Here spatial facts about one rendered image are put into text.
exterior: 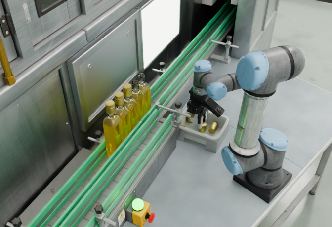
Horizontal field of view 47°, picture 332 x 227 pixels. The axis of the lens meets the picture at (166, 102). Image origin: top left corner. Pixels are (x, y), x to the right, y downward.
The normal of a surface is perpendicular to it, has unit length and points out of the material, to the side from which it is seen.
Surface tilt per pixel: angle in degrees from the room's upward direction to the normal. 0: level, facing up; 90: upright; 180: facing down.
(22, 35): 90
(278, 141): 9
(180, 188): 0
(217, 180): 0
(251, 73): 81
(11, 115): 90
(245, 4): 90
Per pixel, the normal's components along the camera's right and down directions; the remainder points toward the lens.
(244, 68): -0.91, 0.13
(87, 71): 0.89, 0.29
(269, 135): 0.13, -0.82
